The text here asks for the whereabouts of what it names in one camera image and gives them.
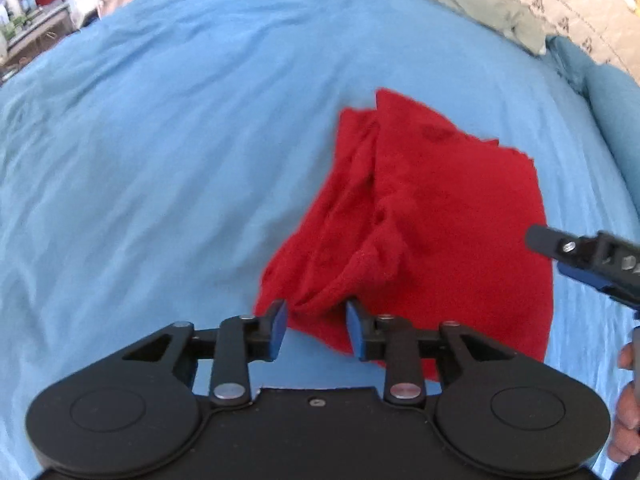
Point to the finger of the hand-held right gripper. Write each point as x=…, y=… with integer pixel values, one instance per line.
x=580, y=252

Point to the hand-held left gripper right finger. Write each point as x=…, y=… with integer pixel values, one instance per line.
x=354, y=332

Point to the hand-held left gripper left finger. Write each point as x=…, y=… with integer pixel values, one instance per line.
x=278, y=330

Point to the red knit sweater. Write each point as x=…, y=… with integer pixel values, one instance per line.
x=440, y=220

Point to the person's right hand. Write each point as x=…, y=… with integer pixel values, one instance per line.
x=625, y=410

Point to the rolled blue duvet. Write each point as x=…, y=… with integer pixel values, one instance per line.
x=612, y=105

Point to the blue bed sheet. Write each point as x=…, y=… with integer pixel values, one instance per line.
x=175, y=135

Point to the white shelf unit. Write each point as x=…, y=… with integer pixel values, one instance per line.
x=30, y=25

